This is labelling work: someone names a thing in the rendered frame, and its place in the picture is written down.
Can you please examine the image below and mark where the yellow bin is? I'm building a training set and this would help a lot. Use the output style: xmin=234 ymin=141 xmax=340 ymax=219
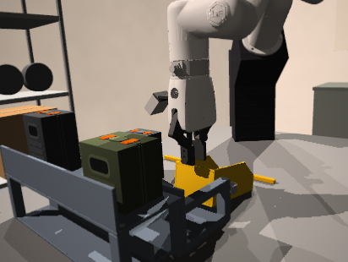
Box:
xmin=175 ymin=155 xmax=254 ymax=207

